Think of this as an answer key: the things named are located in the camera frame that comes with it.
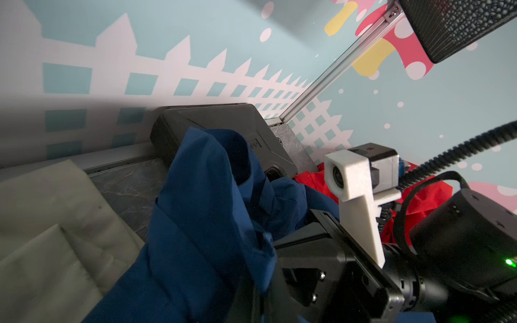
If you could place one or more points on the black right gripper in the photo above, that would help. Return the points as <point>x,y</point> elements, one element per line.
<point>321,275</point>

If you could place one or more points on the navy blue jacket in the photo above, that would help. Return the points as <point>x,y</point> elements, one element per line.
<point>216,216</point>

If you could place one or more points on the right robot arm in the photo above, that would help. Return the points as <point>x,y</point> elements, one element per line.
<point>462,268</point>

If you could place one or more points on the red jacket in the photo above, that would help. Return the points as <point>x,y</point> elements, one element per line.
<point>422,205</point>

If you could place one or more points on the cream beige jacket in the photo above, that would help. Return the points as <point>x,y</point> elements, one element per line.
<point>62,246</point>

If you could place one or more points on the black flat case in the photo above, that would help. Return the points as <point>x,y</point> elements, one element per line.
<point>173,123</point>

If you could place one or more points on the black wire mesh basket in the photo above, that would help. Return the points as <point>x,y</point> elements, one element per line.
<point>445,27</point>

